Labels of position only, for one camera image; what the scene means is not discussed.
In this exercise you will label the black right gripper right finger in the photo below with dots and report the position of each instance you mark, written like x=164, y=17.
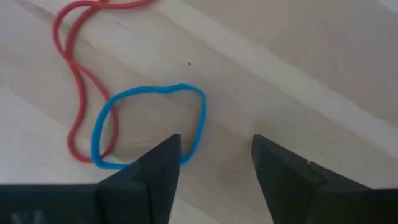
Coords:
x=304, y=199

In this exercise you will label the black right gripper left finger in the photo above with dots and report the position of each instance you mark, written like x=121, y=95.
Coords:
x=124, y=199

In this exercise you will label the red rubber band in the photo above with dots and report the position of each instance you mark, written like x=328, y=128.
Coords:
x=81, y=96

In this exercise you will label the blue rubber band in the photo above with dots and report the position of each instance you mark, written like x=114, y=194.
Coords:
x=149, y=89

